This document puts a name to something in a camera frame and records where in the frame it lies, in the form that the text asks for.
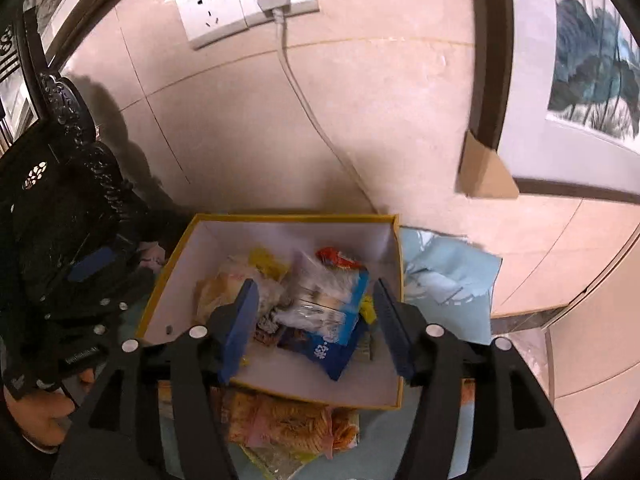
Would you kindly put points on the dark carved wooden bench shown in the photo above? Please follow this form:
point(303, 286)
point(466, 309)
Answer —
point(55, 200)

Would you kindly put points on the cardboard corner protector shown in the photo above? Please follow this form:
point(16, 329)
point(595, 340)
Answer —
point(482, 175)

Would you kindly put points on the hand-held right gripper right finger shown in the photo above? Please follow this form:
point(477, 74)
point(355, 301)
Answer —
point(395, 335)

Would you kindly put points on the teal printed cloth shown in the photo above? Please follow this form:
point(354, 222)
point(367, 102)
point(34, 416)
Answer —
point(450, 310)

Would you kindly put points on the framed lotus painting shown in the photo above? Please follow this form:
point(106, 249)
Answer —
point(580, 60)

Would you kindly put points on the yellow cardboard box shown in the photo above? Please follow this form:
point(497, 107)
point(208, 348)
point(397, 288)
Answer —
point(300, 385)

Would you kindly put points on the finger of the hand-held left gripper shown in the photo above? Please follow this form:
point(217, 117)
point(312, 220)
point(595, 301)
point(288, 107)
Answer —
point(117, 300)
point(90, 265)

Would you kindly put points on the yellow snack packet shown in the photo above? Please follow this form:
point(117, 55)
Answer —
point(267, 262)

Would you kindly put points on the person's left hand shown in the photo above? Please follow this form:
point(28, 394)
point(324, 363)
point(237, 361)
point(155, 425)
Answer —
point(35, 417)

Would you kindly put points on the clear beige biscuit packet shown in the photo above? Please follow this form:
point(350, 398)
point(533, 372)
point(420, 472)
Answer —
point(220, 290)

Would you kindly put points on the cream cabinet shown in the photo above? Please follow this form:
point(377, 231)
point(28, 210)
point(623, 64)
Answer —
point(600, 360)

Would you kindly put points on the pink patterned cloth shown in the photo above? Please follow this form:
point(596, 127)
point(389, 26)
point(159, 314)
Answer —
point(152, 256)

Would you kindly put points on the blue white snack packet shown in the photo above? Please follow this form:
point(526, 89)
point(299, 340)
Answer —
point(325, 305)

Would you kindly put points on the red orange snack packet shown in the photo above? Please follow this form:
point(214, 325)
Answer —
point(336, 256)

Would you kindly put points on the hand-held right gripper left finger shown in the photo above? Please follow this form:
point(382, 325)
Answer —
point(240, 330)

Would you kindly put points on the dark brown snack packet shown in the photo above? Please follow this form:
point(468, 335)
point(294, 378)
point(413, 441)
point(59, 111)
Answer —
point(275, 330)

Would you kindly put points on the person's left forearm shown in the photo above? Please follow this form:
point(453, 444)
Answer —
point(25, 460)

